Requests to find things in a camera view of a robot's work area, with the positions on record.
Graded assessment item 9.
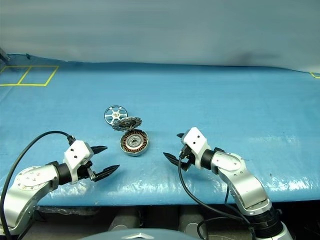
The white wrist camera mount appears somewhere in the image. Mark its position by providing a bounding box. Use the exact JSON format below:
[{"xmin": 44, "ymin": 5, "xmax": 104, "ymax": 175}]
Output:
[
  {"xmin": 63, "ymin": 140, "xmax": 96, "ymax": 185},
  {"xmin": 182, "ymin": 126, "xmax": 210, "ymax": 170}
]

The motor housing with copper windings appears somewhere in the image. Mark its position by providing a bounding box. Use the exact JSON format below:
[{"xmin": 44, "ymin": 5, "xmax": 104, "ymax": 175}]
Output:
[{"xmin": 119, "ymin": 129, "xmax": 149, "ymax": 158}]

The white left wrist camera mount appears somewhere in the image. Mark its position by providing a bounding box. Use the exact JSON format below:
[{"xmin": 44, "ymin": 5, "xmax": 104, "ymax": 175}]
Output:
[{"xmin": 63, "ymin": 140, "xmax": 96, "ymax": 185}]

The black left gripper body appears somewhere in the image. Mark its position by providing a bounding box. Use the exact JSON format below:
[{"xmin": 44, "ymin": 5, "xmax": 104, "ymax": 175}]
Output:
[{"xmin": 79, "ymin": 160, "xmax": 98, "ymax": 182}]

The grey robot torso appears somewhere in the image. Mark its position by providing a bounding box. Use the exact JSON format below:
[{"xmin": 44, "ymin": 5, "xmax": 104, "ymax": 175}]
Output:
[{"xmin": 79, "ymin": 226, "xmax": 198, "ymax": 240}]

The blue table cover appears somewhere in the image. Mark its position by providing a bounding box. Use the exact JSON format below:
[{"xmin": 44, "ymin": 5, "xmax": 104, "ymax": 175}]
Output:
[{"xmin": 0, "ymin": 52, "xmax": 320, "ymax": 207}]

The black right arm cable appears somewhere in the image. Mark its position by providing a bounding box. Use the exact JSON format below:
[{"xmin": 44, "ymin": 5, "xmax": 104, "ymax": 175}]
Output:
[{"xmin": 177, "ymin": 146, "xmax": 258, "ymax": 240}]

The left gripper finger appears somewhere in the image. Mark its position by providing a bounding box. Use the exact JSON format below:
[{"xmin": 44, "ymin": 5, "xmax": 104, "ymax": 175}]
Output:
[
  {"xmin": 91, "ymin": 145, "xmax": 109, "ymax": 155},
  {"xmin": 91, "ymin": 164, "xmax": 121, "ymax": 183}
]

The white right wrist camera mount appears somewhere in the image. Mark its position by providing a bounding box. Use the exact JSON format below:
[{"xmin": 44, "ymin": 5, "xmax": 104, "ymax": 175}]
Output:
[{"xmin": 182, "ymin": 126, "xmax": 210, "ymax": 170}]

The silver spoked rotor ring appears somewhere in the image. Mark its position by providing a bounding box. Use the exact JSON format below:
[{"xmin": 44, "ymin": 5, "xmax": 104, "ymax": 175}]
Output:
[{"xmin": 103, "ymin": 104, "xmax": 129, "ymax": 125}]

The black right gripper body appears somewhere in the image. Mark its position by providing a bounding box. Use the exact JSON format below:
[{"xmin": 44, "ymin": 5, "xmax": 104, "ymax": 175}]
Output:
[{"xmin": 178, "ymin": 144, "xmax": 198, "ymax": 173}]

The dark grey object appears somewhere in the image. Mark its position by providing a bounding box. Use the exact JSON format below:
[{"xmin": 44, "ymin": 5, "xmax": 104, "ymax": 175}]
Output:
[{"xmin": 0, "ymin": 46, "xmax": 11, "ymax": 63}]

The grey rounded cylinder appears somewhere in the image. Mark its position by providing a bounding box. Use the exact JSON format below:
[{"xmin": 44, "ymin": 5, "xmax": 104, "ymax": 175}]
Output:
[
  {"xmin": 178, "ymin": 207, "xmax": 208, "ymax": 238},
  {"xmin": 108, "ymin": 207, "xmax": 142, "ymax": 232}
]

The silver spoked metal wheel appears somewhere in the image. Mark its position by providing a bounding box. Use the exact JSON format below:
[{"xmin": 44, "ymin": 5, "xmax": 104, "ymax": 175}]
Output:
[{"xmin": 111, "ymin": 116, "xmax": 143, "ymax": 132}]

